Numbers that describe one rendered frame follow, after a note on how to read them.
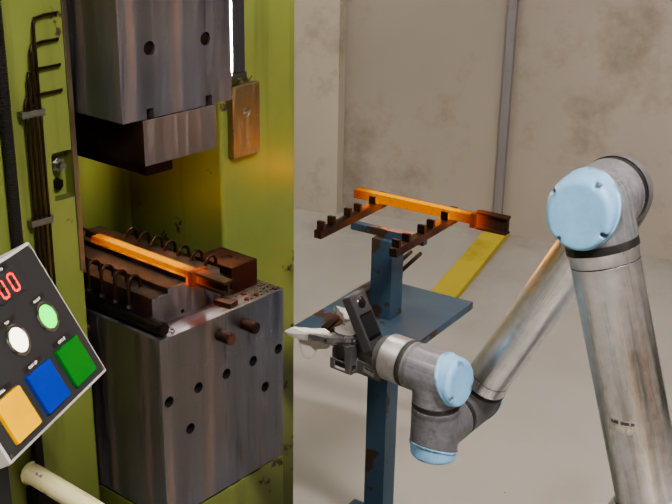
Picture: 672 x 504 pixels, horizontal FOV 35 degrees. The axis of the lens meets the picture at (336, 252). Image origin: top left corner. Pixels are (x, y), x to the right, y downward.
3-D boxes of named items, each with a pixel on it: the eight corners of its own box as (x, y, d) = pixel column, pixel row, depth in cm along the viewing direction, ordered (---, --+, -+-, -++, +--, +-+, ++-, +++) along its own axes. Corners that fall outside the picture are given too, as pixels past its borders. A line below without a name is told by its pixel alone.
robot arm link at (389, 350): (394, 349, 197) (424, 332, 203) (372, 341, 199) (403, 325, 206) (392, 392, 200) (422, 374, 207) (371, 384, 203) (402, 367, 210)
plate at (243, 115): (260, 151, 259) (259, 81, 253) (234, 158, 253) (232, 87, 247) (254, 149, 261) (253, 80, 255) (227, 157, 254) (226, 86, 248)
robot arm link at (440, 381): (447, 419, 193) (450, 369, 189) (391, 397, 200) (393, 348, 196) (476, 400, 199) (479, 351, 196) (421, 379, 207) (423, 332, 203)
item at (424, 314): (472, 308, 284) (473, 301, 283) (396, 365, 253) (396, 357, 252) (375, 283, 299) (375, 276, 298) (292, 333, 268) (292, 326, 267)
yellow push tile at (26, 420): (43, 421, 179) (19, 384, 178) (20, 444, 172) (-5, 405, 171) (35, 425, 180) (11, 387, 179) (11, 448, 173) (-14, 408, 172)
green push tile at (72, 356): (98, 368, 197) (77, 334, 196) (78, 387, 190) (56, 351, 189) (90, 372, 198) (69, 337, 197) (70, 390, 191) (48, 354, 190)
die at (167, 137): (216, 147, 231) (215, 104, 227) (145, 167, 216) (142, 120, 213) (92, 115, 255) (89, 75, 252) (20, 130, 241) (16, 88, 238)
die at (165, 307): (220, 299, 243) (219, 264, 240) (153, 327, 229) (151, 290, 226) (101, 254, 268) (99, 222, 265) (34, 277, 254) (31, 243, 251)
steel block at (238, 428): (283, 453, 266) (283, 288, 250) (168, 522, 239) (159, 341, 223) (134, 382, 299) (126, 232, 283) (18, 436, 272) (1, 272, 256)
